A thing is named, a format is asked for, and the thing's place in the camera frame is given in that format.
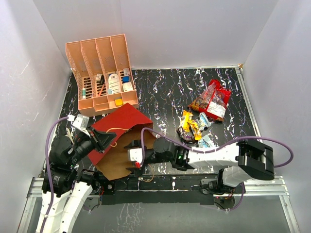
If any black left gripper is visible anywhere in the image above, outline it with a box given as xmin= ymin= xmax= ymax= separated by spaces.
xmin=68 ymin=124 xmax=117 ymax=166

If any red brown paper bag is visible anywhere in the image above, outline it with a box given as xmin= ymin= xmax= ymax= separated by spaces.
xmin=88 ymin=103 xmax=154 ymax=181

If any brown M&M's packet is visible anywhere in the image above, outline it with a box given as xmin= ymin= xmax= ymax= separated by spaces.
xmin=176 ymin=126 xmax=196 ymax=144

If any yellow M&M's packet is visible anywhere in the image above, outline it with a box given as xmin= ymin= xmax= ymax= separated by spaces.
xmin=180 ymin=110 xmax=193 ymax=132
xmin=189 ymin=120 xmax=202 ymax=141

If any silver Himalaya snack packet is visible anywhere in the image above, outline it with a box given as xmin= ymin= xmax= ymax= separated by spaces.
xmin=196 ymin=112 xmax=211 ymax=131

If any large red candy bag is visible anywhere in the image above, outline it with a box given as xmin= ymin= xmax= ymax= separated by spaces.
xmin=188 ymin=79 xmax=232 ymax=122

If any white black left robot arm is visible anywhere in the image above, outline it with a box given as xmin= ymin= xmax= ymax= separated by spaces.
xmin=36 ymin=127 xmax=116 ymax=233

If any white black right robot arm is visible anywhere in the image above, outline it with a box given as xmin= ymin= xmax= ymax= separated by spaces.
xmin=127 ymin=137 xmax=275 ymax=195

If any yellow cube in organizer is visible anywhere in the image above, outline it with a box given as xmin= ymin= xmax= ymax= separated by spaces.
xmin=115 ymin=99 xmax=123 ymax=107

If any green white tube in organizer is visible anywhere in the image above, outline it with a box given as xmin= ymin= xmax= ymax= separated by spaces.
xmin=82 ymin=88 xmax=86 ymax=100

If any orange pen in organizer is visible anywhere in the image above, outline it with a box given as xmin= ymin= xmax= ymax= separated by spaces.
xmin=98 ymin=84 xmax=105 ymax=97

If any white rounded card pack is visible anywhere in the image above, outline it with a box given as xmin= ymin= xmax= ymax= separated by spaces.
xmin=108 ymin=73 xmax=121 ymax=94

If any blue small box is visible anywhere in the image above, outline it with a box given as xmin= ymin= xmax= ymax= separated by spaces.
xmin=122 ymin=76 xmax=130 ymax=83

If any peach plastic desk organizer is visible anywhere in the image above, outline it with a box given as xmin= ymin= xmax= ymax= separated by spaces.
xmin=66 ymin=34 xmax=138 ymax=117

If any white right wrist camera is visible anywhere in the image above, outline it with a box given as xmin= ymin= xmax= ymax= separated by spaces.
xmin=128 ymin=148 xmax=143 ymax=168

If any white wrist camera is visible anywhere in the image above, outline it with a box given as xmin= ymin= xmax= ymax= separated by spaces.
xmin=68 ymin=114 xmax=90 ymax=136
xmin=128 ymin=148 xmax=143 ymax=168

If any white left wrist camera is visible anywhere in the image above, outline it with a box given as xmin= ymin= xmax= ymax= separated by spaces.
xmin=68 ymin=114 xmax=90 ymax=136

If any black aluminium front rail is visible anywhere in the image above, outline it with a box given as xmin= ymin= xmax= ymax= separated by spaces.
xmin=26 ymin=173 xmax=290 ymax=206

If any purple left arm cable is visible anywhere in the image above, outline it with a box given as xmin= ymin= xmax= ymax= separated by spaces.
xmin=38 ymin=116 xmax=75 ymax=233

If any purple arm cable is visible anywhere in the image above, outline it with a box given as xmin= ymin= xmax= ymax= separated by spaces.
xmin=140 ymin=127 xmax=294 ymax=212
xmin=38 ymin=116 xmax=75 ymax=233

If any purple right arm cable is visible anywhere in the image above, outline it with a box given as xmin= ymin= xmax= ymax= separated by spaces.
xmin=140 ymin=127 xmax=294 ymax=212

